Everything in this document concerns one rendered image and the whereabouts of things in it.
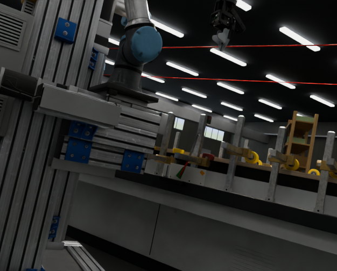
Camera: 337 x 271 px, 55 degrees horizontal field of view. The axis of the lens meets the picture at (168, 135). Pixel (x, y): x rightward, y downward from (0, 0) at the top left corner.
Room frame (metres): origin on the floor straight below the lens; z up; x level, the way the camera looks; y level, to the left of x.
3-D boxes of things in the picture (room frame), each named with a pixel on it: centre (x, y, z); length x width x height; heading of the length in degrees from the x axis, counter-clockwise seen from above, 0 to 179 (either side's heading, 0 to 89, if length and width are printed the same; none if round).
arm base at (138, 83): (1.32, 0.22, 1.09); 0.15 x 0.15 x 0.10
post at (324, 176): (1.69, -0.84, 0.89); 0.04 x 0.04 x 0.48; 58
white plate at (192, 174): (2.08, -0.16, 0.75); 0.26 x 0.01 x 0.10; 58
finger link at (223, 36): (1.32, -0.14, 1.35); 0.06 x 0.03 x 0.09; 121
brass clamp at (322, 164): (1.68, -0.86, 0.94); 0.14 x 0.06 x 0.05; 58
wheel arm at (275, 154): (1.77, -0.64, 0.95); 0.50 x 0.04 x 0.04; 148
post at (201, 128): (2.08, -0.20, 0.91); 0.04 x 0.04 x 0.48; 58
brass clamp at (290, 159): (1.81, -0.64, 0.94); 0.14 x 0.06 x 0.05; 58
